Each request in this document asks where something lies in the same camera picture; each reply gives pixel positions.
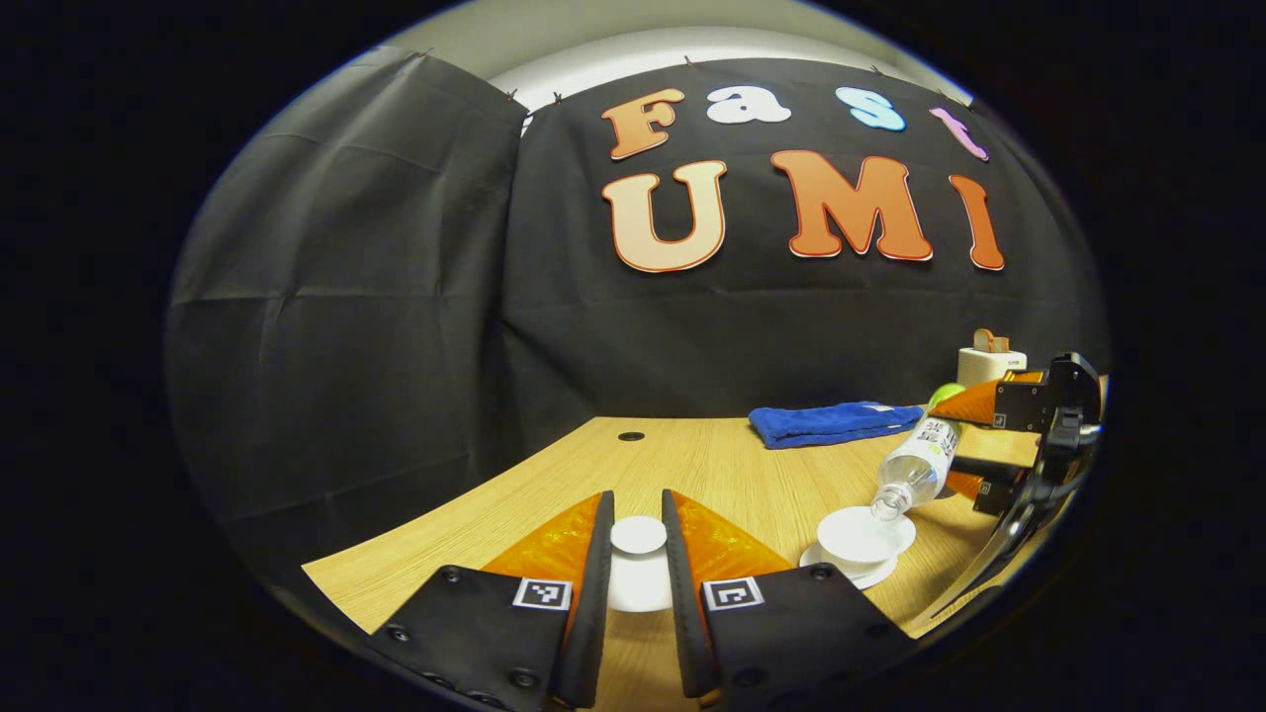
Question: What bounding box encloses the blue towel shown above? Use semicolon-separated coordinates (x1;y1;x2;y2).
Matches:
748;400;926;450

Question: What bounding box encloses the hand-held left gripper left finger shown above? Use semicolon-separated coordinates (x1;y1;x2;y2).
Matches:
366;490;616;711

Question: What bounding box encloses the white teacup lid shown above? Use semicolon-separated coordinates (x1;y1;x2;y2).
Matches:
605;515;678;614

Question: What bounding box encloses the white toaster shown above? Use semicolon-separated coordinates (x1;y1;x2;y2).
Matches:
956;348;1028;389

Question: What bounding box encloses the white teacup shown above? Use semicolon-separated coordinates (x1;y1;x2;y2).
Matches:
817;505;917;565

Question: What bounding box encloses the clear green label water bottle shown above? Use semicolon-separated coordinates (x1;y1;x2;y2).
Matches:
870;384;965;522

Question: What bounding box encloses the white saucer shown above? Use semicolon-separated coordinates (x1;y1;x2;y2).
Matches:
799;542;899;590

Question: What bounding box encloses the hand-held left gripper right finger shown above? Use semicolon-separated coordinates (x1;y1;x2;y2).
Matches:
662;489;916;705

